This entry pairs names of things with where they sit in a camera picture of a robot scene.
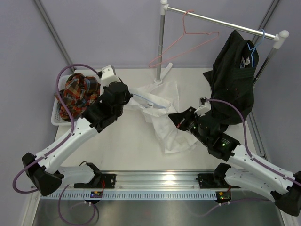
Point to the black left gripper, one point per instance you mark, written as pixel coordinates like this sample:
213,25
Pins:
127,95

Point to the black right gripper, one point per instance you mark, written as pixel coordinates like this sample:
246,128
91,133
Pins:
180,119

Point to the white shirt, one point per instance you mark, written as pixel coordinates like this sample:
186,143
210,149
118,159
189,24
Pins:
171,139

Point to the red plaid shirt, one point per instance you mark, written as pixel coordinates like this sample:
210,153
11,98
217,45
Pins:
79,93

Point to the pink wire hanger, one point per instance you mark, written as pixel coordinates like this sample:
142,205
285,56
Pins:
207,37

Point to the blue wire hanger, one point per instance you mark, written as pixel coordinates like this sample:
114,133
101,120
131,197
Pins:
147,100
252,50

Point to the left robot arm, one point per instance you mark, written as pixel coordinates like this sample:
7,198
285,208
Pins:
45,168

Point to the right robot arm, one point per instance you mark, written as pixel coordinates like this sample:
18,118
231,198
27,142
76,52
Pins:
242,168

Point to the black pinstripe shirt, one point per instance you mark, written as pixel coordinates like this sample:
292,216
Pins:
232,74

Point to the white plastic basket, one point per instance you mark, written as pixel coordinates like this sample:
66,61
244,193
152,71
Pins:
56,119

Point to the metal clothes rack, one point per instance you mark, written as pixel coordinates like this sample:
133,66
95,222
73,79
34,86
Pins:
278,39

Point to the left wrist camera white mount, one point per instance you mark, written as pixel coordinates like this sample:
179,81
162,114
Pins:
108,76

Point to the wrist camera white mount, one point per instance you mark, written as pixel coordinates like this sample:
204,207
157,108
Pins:
108,76
204,107

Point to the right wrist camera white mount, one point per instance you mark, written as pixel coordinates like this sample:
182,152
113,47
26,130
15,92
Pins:
204,107

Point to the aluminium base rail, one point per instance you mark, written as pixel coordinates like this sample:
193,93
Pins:
152,180

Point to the white slotted cable duct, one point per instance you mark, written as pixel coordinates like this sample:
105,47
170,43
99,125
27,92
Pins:
132,195

